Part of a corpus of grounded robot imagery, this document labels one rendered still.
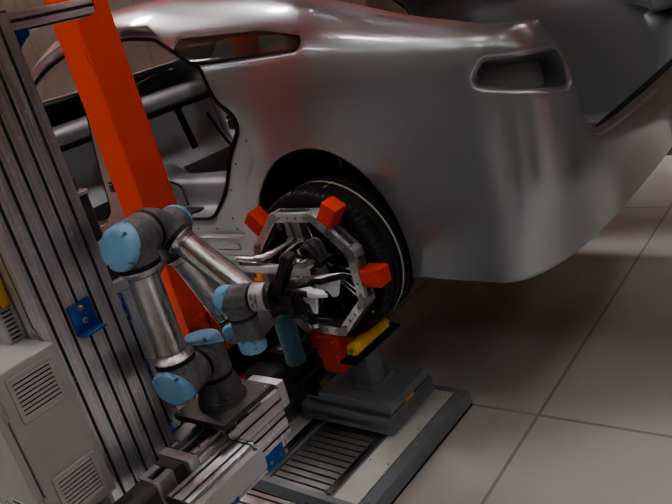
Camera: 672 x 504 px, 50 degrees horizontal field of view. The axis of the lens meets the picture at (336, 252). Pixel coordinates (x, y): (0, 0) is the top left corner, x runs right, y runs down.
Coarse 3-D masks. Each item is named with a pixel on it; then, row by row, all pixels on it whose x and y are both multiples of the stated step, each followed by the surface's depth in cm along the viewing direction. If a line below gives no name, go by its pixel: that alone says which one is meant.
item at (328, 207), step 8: (328, 200) 269; (336, 200) 270; (320, 208) 268; (328, 208) 266; (336, 208) 266; (344, 208) 270; (320, 216) 270; (328, 216) 268; (336, 216) 268; (328, 224) 269; (336, 224) 273
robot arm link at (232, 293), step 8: (224, 288) 182; (232, 288) 181; (240, 288) 180; (248, 288) 180; (216, 296) 182; (224, 296) 181; (232, 296) 180; (240, 296) 179; (216, 304) 182; (224, 304) 181; (232, 304) 180; (240, 304) 179; (248, 304) 178; (224, 312) 183; (232, 312) 181; (240, 312) 181; (248, 312) 181; (232, 320) 182; (240, 320) 181
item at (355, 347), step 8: (384, 320) 306; (376, 328) 302; (384, 328) 305; (360, 336) 297; (368, 336) 297; (376, 336) 301; (352, 344) 292; (360, 344) 294; (368, 344) 298; (352, 352) 292
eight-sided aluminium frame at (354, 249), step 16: (288, 208) 287; (304, 208) 281; (272, 224) 288; (320, 224) 272; (272, 240) 301; (336, 240) 271; (352, 240) 272; (352, 256) 269; (352, 272) 273; (368, 288) 277; (368, 304) 277; (304, 320) 303; (320, 320) 302; (336, 320) 297; (352, 320) 284
